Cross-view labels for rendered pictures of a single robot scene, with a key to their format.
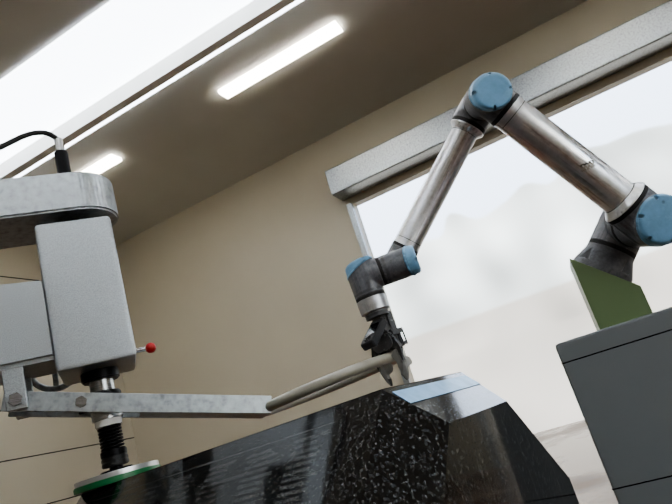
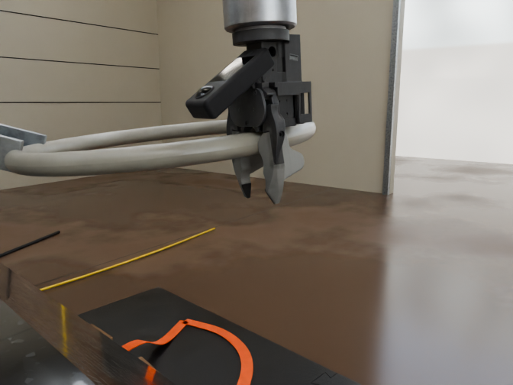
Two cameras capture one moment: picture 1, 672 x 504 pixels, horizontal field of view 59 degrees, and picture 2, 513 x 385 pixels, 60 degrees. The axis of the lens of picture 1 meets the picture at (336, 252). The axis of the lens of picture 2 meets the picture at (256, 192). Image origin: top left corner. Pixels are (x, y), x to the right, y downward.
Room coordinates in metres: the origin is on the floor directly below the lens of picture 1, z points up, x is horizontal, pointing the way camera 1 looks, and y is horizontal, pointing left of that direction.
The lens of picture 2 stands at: (1.20, -0.21, 1.00)
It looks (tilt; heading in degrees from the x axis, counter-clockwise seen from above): 11 degrees down; 15
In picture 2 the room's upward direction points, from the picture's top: straight up
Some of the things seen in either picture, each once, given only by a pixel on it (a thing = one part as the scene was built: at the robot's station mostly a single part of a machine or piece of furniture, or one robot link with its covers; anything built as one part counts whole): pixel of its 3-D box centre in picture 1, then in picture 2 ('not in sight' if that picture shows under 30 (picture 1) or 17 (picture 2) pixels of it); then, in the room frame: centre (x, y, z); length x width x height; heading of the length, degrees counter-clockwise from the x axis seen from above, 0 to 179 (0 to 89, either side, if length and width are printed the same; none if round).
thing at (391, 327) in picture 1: (384, 332); (267, 82); (1.77, -0.07, 1.02); 0.09 x 0.08 x 0.12; 144
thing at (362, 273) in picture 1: (364, 279); not in sight; (1.76, -0.06, 1.19); 0.10 x 0.09 x 0.12; 88
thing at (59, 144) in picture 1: (62, 164); not in sight; (1.63, 0.72, 1.79); 0.04 x 0.04 x 0.17
